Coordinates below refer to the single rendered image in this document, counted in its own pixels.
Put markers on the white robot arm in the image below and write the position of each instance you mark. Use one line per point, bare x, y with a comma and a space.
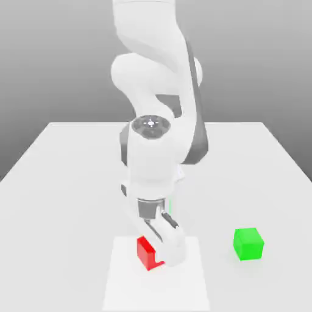
151, 156

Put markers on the small green cube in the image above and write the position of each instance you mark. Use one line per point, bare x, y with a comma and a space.
248, 244

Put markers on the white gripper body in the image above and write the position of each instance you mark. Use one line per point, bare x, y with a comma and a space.
168, 237

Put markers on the small red cube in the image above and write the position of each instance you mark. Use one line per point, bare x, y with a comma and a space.
145, 252

